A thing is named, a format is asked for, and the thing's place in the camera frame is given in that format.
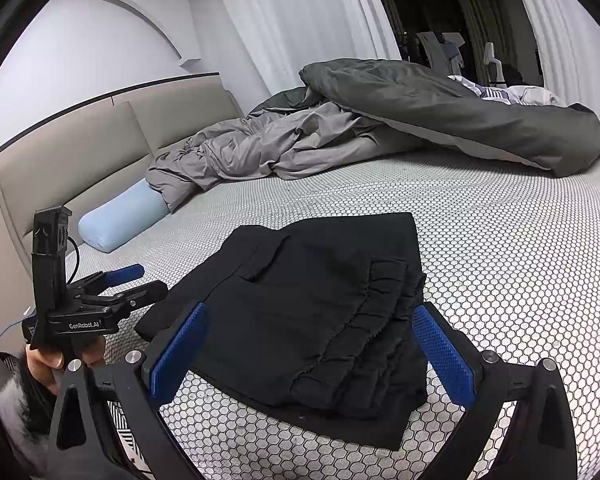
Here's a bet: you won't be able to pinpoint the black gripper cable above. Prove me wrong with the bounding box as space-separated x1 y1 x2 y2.
64 234 82 282

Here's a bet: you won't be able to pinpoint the light grey crumpled sheet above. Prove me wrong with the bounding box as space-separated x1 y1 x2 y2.
145 101 432 214

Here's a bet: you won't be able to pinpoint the dark grey duvet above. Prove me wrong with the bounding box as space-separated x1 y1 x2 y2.
247 57 600 179

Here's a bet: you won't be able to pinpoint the person's left hand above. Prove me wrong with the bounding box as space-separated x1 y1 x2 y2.
26 334 107 396

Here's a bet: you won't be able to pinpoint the black pants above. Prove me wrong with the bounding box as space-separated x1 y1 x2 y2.
134 212 429 452

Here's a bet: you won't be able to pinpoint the white curtain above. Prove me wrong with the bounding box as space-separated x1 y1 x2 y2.
204 0 404 112
501 0 600 112

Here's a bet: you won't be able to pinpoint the person's left forearm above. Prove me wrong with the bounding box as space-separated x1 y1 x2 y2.
0 350 57 479

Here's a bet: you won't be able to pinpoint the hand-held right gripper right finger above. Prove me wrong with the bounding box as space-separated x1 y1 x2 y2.
411 303 579 480

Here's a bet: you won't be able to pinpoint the white grey patterned cloth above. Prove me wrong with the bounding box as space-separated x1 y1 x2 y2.
446 73 569 108

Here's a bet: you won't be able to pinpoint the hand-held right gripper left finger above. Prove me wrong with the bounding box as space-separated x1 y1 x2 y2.
47 301 212 480

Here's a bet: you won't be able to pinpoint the light blue bolster pillow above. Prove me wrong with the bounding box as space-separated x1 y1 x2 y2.
77 180 170 254

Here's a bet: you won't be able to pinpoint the white patterned bed mattress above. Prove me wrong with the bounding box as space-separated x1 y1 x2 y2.
77 147 600 480

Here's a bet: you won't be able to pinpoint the white chair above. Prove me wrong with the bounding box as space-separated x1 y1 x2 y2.
481 41 507 87

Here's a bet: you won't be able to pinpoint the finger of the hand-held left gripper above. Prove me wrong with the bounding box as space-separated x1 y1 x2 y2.
67 263 146 297
80 280 170 311

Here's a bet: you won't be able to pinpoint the beige upholstered headboard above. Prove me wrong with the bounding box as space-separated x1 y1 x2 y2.
0 72 247 343

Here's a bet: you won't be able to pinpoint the hanging grey clothes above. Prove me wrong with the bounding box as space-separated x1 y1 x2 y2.
414 31 467 76

